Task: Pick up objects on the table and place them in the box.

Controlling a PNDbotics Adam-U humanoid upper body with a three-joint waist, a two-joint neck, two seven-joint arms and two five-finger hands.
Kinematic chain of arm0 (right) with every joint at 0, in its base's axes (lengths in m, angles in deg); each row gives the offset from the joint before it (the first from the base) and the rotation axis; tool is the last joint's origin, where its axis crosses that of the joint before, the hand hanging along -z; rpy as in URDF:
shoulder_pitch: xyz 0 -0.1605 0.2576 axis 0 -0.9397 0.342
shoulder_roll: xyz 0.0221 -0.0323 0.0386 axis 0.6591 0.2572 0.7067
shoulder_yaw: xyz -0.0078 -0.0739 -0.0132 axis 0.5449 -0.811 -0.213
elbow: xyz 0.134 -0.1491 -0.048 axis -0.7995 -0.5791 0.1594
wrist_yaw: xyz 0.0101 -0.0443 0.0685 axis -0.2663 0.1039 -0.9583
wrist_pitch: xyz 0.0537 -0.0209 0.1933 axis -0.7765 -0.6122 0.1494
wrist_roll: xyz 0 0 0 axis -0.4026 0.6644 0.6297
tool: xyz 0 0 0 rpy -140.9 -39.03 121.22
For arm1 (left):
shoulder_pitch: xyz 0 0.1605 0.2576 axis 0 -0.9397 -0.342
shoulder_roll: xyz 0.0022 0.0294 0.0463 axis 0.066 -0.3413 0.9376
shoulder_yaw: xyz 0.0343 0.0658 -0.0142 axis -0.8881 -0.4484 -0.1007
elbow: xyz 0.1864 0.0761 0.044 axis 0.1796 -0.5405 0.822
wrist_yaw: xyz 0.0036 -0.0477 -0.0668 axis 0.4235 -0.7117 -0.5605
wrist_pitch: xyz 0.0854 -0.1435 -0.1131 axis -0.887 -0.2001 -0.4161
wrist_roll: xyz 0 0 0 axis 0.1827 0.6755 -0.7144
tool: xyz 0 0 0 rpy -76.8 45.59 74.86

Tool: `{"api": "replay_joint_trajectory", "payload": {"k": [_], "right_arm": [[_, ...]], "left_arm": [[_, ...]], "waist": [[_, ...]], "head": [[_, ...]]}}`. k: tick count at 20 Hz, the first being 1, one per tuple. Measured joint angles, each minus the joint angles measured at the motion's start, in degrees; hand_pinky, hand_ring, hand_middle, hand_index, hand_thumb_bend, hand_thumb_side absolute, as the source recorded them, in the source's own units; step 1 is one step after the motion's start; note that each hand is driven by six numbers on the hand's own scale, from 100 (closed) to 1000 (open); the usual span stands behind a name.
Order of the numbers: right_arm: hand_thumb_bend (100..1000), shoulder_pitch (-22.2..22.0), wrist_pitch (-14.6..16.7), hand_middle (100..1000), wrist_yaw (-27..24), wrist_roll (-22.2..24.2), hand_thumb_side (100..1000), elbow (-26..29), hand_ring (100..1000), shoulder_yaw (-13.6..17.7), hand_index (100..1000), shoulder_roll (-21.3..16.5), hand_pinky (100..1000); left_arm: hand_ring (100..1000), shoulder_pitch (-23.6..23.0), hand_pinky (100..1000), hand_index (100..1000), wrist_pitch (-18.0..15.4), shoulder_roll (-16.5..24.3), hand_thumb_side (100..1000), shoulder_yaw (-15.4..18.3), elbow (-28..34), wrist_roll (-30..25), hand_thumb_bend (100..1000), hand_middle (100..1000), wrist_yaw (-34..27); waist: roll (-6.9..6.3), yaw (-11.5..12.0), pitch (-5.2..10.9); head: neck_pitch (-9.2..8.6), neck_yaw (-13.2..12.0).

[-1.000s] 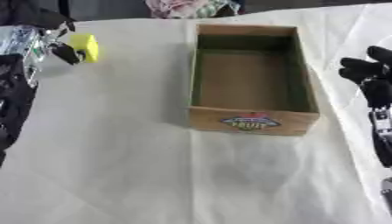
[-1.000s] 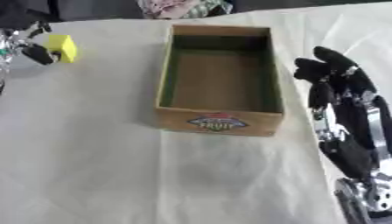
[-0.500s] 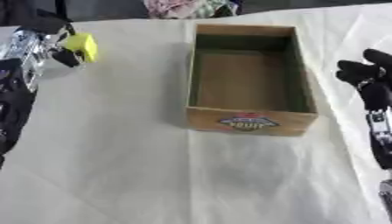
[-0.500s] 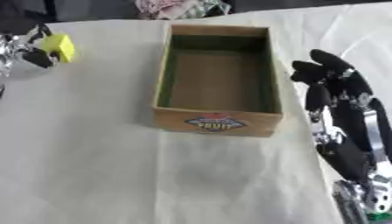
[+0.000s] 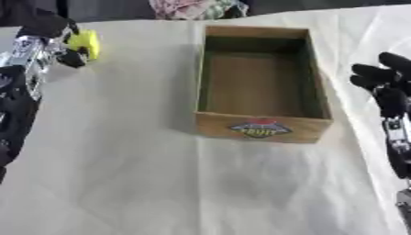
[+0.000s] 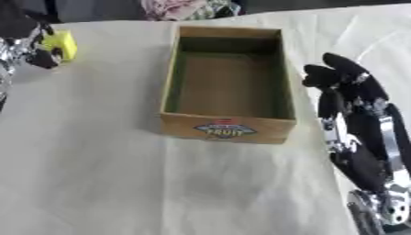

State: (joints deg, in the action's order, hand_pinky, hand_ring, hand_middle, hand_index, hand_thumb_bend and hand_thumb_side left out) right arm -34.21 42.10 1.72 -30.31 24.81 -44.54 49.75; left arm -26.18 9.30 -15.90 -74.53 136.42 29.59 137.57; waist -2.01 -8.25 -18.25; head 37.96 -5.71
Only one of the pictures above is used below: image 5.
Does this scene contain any tan cardboard box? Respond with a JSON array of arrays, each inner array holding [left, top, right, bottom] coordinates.
[[193, 25, 336, 145]]

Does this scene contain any pink and green fabric bundle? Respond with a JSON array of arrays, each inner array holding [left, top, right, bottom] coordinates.
[[148, 0, 250, 21]]

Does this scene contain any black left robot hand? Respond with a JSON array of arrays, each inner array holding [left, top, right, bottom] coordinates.
[[14, 8, 92, 69]]

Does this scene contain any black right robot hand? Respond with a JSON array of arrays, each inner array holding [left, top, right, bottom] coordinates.
[[348, 51, 411, 181]]

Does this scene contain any yellow toy block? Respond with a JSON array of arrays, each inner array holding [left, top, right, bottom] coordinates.
[[64, 28, 103, 62]]

